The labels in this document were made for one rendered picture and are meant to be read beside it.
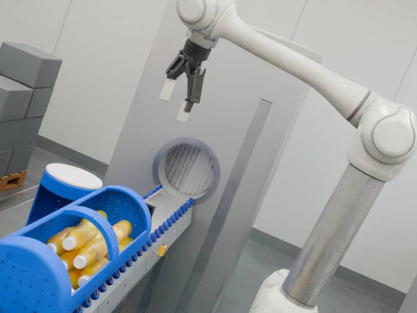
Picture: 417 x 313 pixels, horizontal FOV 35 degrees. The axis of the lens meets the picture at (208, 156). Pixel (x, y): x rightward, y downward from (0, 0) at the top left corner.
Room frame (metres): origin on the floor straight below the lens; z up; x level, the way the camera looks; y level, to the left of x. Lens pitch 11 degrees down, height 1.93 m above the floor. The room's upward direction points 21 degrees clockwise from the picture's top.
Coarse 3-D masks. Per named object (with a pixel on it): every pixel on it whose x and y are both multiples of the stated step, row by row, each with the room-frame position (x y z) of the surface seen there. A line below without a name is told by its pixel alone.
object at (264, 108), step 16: (256, 112) 2.96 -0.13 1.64; (256, 128) 2.96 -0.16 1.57; (256, 144) 2.99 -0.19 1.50; (240, 160) 2.96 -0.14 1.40; (240, 176) 2.96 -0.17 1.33; (224, 192) 2.96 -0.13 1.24; (224, 208) 2.96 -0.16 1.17; (224, 224) 3.00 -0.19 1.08; (208, 240) 2.96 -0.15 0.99; (208, 256) 2.96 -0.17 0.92; (192, 272) 2.96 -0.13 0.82; (192, 288) 2.96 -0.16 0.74
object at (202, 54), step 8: (184, 48) 1.82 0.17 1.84; (192, 48) 1.81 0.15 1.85; (200, 48) 1.81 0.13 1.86; (184, 56) 1.87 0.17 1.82; (192, 56) 1.81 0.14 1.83; (200, 56) 1.81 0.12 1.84; (208, 56) 1.84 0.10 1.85; (184, 64) 1.86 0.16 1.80; (192, 64) 1.82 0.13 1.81; (200, 64) 1.82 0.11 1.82; (192, 72) 1.83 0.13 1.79
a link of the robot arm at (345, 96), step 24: (192, 0) 1.58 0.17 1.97; (216, 0) 1.62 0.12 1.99; (192, 24) 1.60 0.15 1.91; (216, 24) 1.62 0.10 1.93; (240, 24) 1.64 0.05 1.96; (264, 48) 1.66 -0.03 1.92; (288, 48) 1.71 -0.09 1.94; (288, 72) 1.73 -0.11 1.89; (312, 72) 1.74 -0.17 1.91; (336, 96) 1.74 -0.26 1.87; (360, 96) 1.73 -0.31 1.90
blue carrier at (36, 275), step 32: (96, 192) 2.31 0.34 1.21; (128, 192) 2.40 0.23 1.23; (32, 224) 1.81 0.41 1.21; (64, 224) 2.26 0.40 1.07; (96, 224) 1.98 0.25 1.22; (0, 256) 1.59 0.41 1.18; (32, 256) 1.58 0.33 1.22; (128, 256) 2.19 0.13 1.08; (0, 288) 1.59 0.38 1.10; (32, 288) 1.58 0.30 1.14; (64, 288) 1.59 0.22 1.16; (96, 288) 1.89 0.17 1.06
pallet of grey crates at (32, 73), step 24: (0, 48) 5.28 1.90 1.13; (24, 48) 5.35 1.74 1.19; (0, 72) 5.27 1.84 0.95; (24, 72) 5.24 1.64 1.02; (48, 72) 5.40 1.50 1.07; (0, 96) 4.83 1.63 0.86; (24, 96) 5.08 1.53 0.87; (48, 96) 5.55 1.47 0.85; (0, 120) 4.83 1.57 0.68; (24, 120) 5.26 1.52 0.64; (0, 144) 4.94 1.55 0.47; (24, 144) 5.40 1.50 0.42; (0, 168) 5.08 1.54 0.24; (24, 168) 5.55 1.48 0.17; (0, 192) 5.21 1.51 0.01
